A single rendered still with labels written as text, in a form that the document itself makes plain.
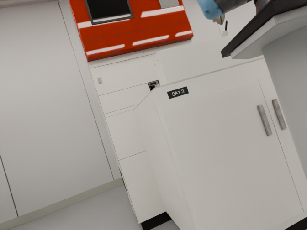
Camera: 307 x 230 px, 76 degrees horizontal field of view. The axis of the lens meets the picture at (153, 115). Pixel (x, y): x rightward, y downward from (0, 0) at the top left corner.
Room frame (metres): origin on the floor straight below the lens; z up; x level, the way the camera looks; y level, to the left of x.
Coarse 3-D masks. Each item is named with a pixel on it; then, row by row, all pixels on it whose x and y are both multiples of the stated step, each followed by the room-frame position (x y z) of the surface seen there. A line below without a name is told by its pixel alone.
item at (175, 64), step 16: (176, 48) 0.81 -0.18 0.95; (192, 48) 0.83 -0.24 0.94; (208, 48) 0.85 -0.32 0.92; (160, 64) 0.80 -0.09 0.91; (176, 64) 0.81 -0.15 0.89; (192, 64) 0.83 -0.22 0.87; (208, 64) 0.84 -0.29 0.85; (224, 64) 0.86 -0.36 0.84; (160, 80) 0.86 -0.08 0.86; (176, 80) 0.80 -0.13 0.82
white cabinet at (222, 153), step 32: (256, 64) 0.91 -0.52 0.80; (160, 96) 0.78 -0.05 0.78; (192, 96) 0.81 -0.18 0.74; (224, 96) 0.85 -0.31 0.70; (256, 96) 0.89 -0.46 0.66; (160, 128) 0.86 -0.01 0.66; (192, 128) 0.80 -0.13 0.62; (224, 128) 0.83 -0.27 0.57; (256, 128) 0.87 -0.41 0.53; (288, 128) 0.91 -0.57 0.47; (160, 160) 1.04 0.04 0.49; (192, 160) 0.79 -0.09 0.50; (224, 160) 0.82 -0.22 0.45; (256, 160) 0.86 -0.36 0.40; (288, 160) 0.90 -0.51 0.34; (160, 192) 1.35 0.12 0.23; (192, 192) 0.78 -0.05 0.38; (224, 192) 0.81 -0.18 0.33; (256, 192) 0.85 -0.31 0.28; (288, 192) 0.89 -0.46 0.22; (192, 224) 0.85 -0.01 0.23; (224, 224) 0.80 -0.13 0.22; (256, 224) 0.83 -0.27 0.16; (288, 224) 0.88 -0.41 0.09
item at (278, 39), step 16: (288, 16) 0.39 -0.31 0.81; (304, 16) 0.39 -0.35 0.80; (256, 32) 0.45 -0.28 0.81; (272, 32) 0.44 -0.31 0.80; (288, 32) 0.49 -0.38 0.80; (304, 32) 0.48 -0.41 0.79; (240, 48) 0.53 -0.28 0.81; (256, 48) 0.55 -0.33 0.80; (272, 48) 0.53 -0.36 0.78; (288, 48) 0.50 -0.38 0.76; (304, 48) 0.48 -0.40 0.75; (272, 64) 0.55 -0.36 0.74; (288, 64) 0.51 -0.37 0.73; (304, 64) 0.49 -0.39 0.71; (272, 80) 0.59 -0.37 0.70; (288, 80) 0.52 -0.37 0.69; (304, 80) 0.50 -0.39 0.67; (288, 96) 0.54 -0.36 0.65; (304, 96) 0.50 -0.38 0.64; (288, 112) 0.55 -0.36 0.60; (304, 112) 0.51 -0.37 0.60; (304, 128) 0.52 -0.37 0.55; (304, 144) 0.54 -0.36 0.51; (304, 160) 0.56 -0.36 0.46
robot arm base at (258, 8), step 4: (256, 0) 0.56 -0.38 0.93; (260, 0) 0.54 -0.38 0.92; (264, 0) 0.53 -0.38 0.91; (268, 0) 0.52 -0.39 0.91; (256, 4) 0.57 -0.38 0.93; (260, 4) 0.55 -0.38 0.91; (264, 4) 0.53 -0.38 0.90; (256, 8) 0.57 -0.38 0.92; (260, 8) 0.55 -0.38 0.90; (256, 12) 0.57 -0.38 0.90
